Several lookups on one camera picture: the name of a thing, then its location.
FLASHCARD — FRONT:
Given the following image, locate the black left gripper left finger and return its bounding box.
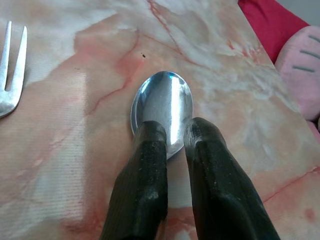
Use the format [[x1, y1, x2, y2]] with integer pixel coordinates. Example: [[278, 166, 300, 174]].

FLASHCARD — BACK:
[[99, 120, 168, 240]]

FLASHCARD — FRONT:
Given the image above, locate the silver metal fork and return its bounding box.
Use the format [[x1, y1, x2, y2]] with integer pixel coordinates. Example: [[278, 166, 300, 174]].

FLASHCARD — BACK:
[[0, 20, 28, 119]]

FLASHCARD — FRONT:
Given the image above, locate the pink plush toy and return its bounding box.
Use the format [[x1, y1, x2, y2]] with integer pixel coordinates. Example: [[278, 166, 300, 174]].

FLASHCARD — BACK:
[[274, 24, 320, 143]]

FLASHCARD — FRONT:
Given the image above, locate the silver metal spoon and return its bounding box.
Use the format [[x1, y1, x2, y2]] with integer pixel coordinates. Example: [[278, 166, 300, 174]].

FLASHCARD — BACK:
[[130, 70, 194, 161]]

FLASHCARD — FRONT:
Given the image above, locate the red cushion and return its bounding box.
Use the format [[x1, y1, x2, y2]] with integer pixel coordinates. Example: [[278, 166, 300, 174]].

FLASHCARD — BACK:
[[237, 0, 311, 65]]

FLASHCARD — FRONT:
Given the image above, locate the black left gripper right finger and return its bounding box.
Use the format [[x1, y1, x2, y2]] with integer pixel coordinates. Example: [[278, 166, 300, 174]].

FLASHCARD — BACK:
[[183, 117, 281, 240]]

